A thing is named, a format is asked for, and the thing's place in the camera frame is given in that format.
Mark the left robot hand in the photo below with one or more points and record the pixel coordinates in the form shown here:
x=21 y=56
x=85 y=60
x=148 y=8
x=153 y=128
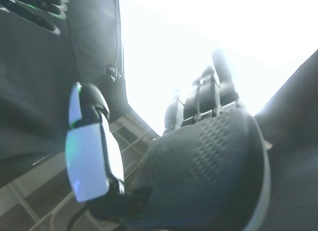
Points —
x=198 y=178

